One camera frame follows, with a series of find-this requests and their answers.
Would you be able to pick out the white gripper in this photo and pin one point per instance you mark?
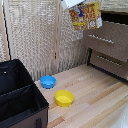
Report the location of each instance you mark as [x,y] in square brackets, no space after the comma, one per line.
[71,3]

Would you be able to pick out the yellow red snack box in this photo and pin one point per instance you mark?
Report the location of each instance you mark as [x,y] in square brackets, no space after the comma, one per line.
[86,16]

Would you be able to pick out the dark wooden drawer cabinet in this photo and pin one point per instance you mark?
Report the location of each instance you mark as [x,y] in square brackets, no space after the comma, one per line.
[115,16]

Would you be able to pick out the blue bowl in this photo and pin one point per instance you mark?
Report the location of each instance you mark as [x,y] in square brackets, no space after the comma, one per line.
[48,81]

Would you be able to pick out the yellow bowl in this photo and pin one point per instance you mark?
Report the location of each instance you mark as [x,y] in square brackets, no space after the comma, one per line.
[64,98]

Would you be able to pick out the black fabric storage bin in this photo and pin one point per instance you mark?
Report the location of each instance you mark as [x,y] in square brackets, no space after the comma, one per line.
[16,96]

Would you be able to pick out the wooden screen post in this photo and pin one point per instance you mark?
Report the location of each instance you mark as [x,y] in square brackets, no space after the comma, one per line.
[3,30]

